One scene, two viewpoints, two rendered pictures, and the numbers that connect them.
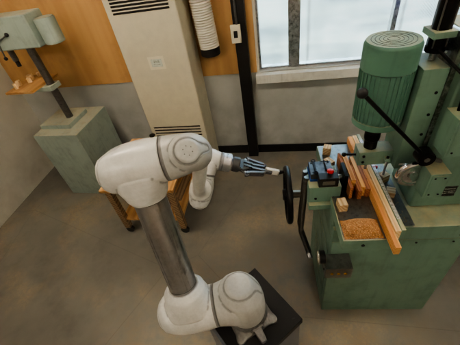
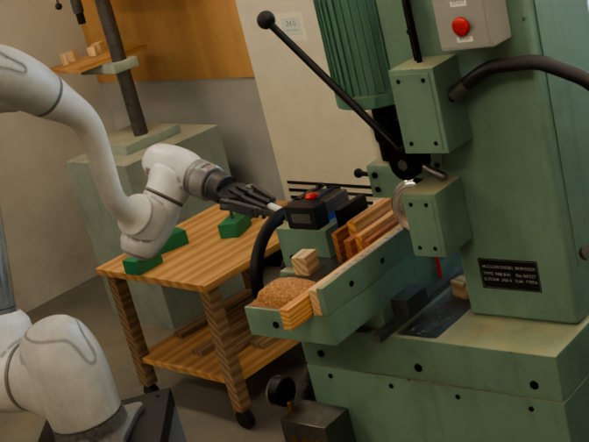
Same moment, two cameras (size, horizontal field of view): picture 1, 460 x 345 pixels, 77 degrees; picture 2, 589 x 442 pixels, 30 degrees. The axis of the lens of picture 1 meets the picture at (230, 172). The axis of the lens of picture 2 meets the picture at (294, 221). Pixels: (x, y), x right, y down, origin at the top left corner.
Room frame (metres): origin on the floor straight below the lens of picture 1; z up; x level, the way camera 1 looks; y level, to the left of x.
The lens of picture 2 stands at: (-0.95, -1.56, 1.69)
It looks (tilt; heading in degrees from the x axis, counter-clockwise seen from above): 18 degrees down; 34
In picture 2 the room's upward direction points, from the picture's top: 14 degrees counter-clockwise
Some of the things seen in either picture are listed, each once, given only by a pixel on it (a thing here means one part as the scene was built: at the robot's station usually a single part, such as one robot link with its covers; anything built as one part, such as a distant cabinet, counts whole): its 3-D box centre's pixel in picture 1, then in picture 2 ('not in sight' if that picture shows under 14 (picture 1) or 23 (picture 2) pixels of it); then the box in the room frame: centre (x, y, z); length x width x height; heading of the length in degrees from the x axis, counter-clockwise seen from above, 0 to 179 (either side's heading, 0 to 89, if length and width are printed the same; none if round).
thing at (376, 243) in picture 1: (339, 189); (360, 257); (0.88, -0.48, 0.87); 0.61 x 0.30 x 0.06; 170
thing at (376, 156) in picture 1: (372, 155); (407, 180); (0.90, -0.61, 1.03); 0.14 x 0.07 x 0.09; 80
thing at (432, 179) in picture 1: (430, 178); (436, 216); (0.72, -0.75, 1.02); 0.09 x 0.07 x 0.12; 170
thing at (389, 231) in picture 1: (368, 184); (390, 243); (0.84, -0.58, 0.92); 0.67 x 0.02 x 0.04; 170
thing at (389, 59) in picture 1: (383, 83); (365, 19); (0.91, -0.60, 1.35); 0.18 x 0.18 x 0.31
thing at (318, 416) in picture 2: (336, 265); (316, 431); (0.68, -0.41, 0.58); 0.12 x 0.08 x 0.08; 80
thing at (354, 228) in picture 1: (361, 226); (288, 288); (0.64, -0.46, 0.92); 0.14 x 0.09 x 0.04; 80
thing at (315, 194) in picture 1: (321, 183); (324, 235); (0.90, -0.40, 0.91); 0.15 x 0.14 x 0.09; 170
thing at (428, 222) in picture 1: (384, 196); (478, 307); (0.89, -0.72, 0.76); 0.57 x 0.45 x 0.09; 80
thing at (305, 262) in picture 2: (341, 205); (305, 262); (0.76, -0.43, 0.92); 0.04 x 0.03 x 0.04; 176
